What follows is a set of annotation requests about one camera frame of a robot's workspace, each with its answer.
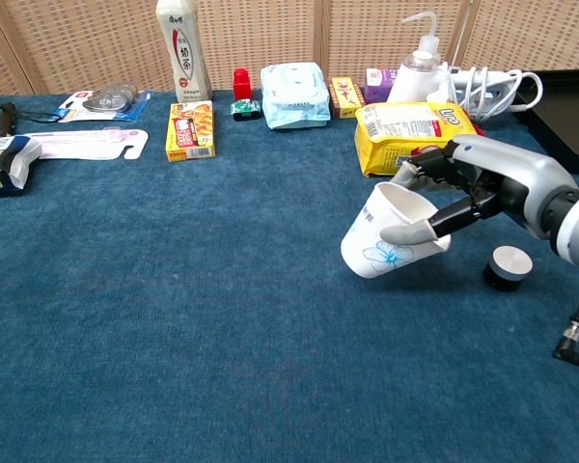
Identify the yellow orange food box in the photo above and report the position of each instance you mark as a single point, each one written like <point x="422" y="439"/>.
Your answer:
<point x="190" y="130"/>

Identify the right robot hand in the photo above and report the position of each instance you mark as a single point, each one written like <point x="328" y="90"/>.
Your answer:
<point x="521" y="173"/>

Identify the black round puck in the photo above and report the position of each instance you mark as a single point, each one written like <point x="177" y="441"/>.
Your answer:
<point x="509" y="263"/>

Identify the white floral paper cup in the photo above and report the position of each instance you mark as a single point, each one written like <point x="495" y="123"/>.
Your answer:
<point x="366" y="251"/>

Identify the dark purple snack bag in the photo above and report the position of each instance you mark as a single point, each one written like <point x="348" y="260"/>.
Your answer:
<point x="2" y="164"/>

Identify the blue felt table cloth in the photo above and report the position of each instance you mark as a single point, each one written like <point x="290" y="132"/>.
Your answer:
<point x="222" y="313"/>

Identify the purple white box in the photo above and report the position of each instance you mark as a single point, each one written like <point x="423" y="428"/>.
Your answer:
<point x="378" y="84"/>

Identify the small red block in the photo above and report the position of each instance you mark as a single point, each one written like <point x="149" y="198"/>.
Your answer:
<point x="241" y="84"/>

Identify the light blue wet wipes pack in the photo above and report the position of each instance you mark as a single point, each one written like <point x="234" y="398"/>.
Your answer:
<point x="294" y="96"/>

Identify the blue card blister pack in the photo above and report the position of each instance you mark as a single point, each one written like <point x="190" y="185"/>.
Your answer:
<point x="106" y="102"/>

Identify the white toothbrush package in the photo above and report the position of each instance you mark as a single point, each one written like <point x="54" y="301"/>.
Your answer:
<point x="91" y="144"/>

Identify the black tray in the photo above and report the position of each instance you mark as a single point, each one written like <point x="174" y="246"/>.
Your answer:
<point x="567" y="116"/>

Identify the white bottle with clear cap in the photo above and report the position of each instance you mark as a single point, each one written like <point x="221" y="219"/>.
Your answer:
<point x="412" y="84"/>

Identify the wash bottle with bent nozzle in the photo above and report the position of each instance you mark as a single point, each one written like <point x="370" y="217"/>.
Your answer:
<point x="429" y="44"/>

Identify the small yellow red box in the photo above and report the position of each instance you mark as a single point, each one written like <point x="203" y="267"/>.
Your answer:
<point x="346" y="96"/>

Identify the cream milk tea bottle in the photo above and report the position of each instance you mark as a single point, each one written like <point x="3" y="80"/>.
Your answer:
<point x="184" y="53"/>

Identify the green toy car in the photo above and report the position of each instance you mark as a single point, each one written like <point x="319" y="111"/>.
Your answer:
<point x="245" y="110"/>

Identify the wicker folding screen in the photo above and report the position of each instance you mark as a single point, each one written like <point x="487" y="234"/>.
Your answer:
<point x="270" y="34"/>

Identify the yellow Lipo snack bag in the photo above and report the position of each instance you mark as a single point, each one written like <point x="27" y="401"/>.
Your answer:
<point x="400" y="130"/>

